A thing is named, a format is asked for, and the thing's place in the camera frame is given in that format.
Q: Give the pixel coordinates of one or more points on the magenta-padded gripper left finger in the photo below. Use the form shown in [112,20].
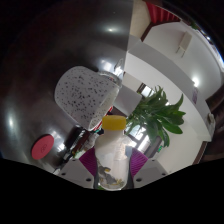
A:
[75,171]

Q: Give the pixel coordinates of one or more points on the potted green plant white pot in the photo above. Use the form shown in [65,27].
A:
[156,115]

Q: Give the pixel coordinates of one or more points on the glowing wall lamp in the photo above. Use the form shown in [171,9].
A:
[195,82]

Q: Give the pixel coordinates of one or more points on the white speckled cup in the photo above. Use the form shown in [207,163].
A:
[83,95]

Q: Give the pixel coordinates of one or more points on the flat round red coaster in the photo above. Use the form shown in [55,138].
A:
[42,147]

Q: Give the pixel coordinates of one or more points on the dark-framed window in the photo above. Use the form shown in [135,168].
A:
[145,90]

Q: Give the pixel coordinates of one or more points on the yellow-capped clear drink bottle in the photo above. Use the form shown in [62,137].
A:
[113,150]

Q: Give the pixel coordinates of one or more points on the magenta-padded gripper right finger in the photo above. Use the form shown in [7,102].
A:
[151,171]

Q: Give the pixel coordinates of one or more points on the red carpeted staircase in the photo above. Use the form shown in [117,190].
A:
[161,13]

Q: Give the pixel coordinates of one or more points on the green exit sign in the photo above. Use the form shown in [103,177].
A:
[160,149]

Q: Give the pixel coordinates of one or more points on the dark wooden glazed door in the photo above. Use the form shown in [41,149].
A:
[137,134]

